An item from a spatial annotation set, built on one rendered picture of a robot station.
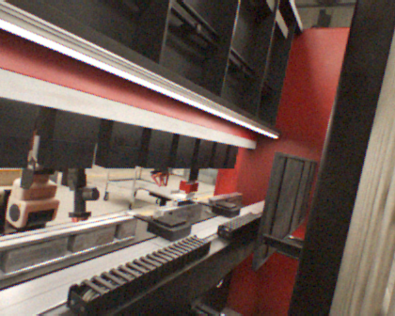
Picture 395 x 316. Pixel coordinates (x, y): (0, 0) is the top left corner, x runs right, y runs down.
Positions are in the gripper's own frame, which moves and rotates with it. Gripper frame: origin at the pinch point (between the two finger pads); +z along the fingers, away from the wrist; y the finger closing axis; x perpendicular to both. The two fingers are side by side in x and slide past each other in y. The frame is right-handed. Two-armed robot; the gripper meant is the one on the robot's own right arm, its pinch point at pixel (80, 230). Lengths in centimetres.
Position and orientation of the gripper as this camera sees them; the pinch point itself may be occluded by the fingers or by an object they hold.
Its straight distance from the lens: 150.3
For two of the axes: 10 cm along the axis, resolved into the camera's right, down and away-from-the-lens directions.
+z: 0.4, 9.9, -1.0
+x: 5.6, 0.6, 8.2
